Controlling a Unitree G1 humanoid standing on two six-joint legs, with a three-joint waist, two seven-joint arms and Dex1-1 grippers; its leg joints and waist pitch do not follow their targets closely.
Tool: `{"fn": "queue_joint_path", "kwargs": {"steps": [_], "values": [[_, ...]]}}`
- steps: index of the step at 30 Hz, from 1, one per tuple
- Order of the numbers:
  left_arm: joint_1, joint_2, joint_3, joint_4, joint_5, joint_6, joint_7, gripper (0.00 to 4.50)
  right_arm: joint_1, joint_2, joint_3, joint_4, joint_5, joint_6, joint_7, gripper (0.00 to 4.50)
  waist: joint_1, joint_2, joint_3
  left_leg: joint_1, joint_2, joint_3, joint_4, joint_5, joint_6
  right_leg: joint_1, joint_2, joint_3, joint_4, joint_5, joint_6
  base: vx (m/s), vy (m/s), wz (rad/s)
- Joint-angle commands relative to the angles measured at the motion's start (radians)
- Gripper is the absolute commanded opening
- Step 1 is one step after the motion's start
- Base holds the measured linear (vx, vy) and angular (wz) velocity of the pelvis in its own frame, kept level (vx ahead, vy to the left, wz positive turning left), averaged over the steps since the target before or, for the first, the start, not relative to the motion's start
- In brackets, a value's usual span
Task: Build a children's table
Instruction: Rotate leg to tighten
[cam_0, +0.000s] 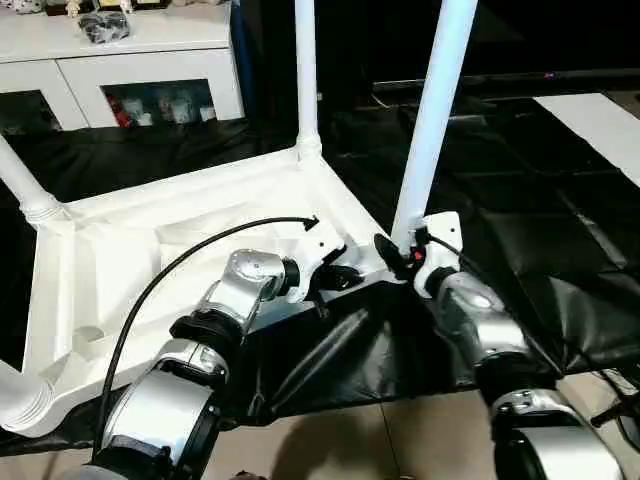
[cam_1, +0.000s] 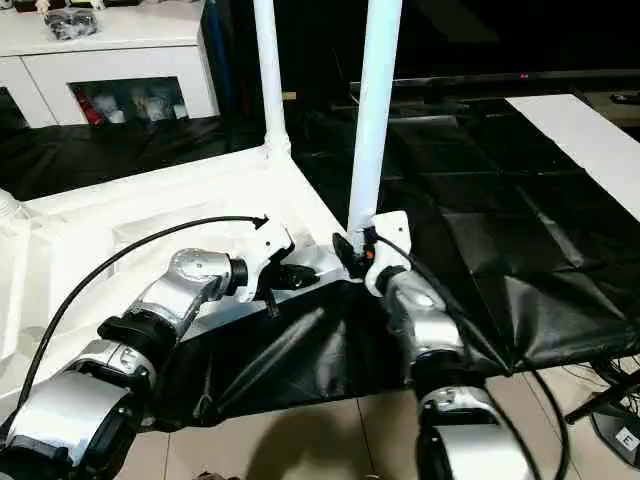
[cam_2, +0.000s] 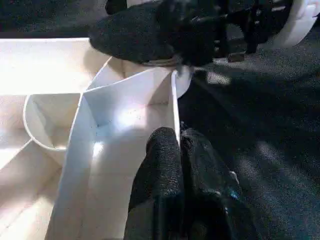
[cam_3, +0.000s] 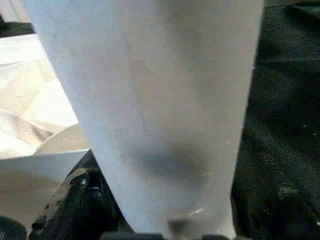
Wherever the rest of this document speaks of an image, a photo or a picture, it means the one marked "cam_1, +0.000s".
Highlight white plastic table top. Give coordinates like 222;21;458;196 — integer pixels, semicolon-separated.
0;134;370;402

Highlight black mat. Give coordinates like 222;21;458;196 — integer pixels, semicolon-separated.
0;92;640;432

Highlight white bottle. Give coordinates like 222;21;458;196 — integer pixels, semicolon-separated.
143;93;167;122

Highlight white flat board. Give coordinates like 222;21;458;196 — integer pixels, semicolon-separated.
503;93;640;225

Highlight red bottle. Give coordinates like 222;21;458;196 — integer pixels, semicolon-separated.
78;92;102;126

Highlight white cabinet with glass doors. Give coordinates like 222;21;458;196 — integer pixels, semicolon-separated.
0;0;222;130

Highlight thin black rod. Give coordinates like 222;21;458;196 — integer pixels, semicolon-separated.
564;383;632;427

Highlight brown wooden bench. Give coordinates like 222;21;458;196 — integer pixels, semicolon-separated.
574;84;640;134

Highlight black flat stand base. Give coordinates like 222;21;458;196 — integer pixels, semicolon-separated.
588;406;640;460

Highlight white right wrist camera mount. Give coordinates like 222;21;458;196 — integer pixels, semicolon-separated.
363;209;414;297

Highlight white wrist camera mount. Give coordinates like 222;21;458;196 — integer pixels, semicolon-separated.
363;209;414;297
243;214;297;304

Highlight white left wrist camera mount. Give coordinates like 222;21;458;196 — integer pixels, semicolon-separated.
243;214;297;304

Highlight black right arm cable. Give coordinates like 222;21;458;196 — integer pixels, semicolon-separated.
369;227;572;480

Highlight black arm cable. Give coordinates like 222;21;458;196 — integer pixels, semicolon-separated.
369;227;572;480
19;214;271;402

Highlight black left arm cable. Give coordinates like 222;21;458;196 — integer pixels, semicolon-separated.
19;214;271;402

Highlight tangled black floor cables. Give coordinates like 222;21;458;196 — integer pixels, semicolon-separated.
593;348;640;397

